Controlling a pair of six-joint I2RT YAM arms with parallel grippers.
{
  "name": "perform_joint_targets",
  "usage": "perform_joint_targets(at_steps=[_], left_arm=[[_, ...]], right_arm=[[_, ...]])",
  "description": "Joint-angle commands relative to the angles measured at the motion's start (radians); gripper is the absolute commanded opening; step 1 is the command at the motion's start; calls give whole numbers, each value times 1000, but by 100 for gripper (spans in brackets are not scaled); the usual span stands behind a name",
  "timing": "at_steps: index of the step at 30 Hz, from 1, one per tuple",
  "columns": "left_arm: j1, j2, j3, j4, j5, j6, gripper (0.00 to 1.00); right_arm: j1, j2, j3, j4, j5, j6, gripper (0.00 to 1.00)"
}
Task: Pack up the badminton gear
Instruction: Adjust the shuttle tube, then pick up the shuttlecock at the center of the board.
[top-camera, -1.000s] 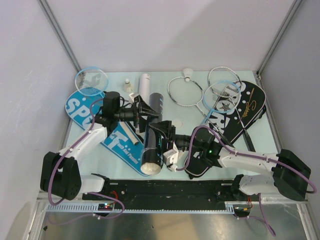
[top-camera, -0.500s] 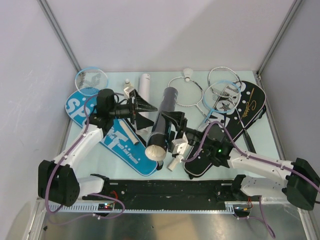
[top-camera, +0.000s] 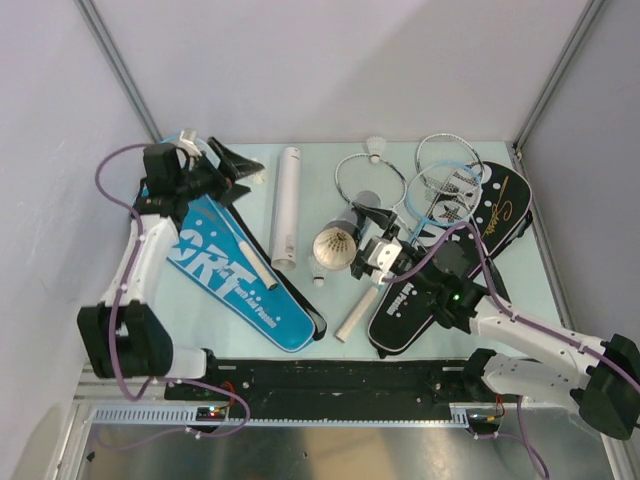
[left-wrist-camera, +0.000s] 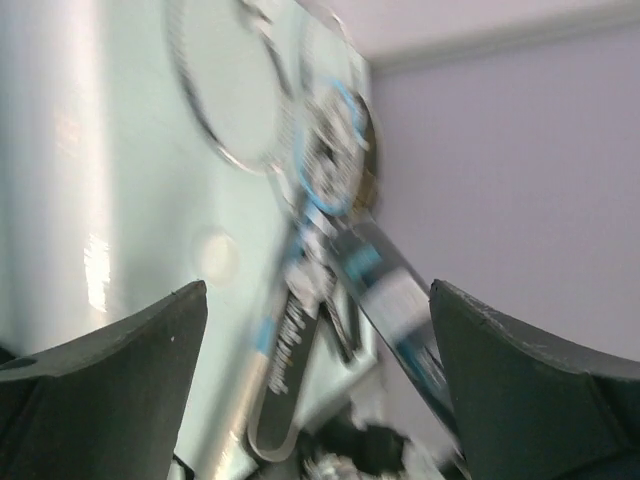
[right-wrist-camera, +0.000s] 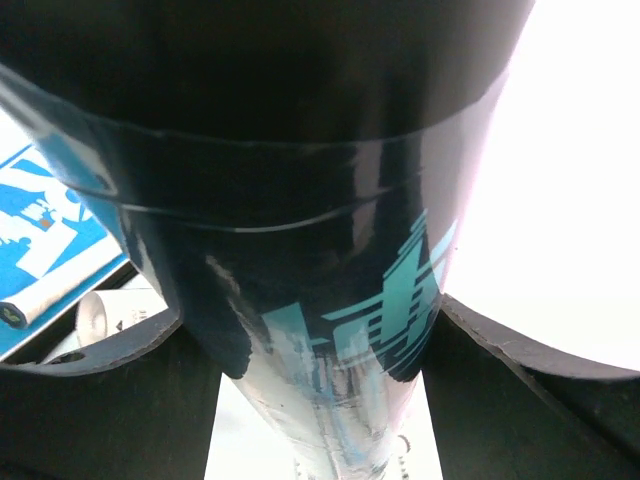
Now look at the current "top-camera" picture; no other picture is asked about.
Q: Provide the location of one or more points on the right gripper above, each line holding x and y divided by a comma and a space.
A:
384, 218

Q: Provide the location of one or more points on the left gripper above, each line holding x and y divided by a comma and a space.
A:
235, 166

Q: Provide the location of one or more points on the black shuttlecock tube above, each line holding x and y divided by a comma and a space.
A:
352, 221

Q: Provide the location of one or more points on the shuttlecock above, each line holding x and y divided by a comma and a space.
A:
335, 247
318, 272
375, 147
259, 178

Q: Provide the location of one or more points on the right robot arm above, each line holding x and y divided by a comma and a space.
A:
595, 378

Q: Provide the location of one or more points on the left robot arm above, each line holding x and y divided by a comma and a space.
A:
123, 336

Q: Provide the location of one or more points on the light green table mat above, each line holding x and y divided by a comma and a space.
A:
196, 319

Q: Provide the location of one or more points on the blue racket cover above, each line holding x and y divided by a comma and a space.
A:
207, 254

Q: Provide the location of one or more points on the white racket centre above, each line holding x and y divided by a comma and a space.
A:
373, 184

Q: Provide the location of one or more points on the white racket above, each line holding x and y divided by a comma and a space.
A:
373, 184
448, 185

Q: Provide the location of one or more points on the black racket cover front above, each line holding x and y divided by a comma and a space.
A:
412, 306

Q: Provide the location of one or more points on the light blue racket left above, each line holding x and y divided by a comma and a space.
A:
261, 271

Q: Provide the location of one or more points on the white shuttlecock tube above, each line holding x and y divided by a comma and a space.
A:
284, 231

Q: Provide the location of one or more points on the white racket right rear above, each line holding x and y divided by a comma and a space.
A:
448, 185

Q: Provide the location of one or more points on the black racket cover gold script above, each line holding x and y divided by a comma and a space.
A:
504, 212

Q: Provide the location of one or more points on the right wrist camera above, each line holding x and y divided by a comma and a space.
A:
392, 249

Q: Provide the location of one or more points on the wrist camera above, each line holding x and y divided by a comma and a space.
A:
189, 141
392, 249

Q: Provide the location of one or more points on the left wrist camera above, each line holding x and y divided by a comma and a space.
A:
189, 141

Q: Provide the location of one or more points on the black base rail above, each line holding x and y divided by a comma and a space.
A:
348, 390

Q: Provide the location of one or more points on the left aluminium frame post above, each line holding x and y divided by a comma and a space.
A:
98, 28

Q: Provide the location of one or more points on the aluminium frame post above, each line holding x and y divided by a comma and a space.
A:
572, 47
98, 28

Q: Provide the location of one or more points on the right aluminium frame post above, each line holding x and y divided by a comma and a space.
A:
572, 47

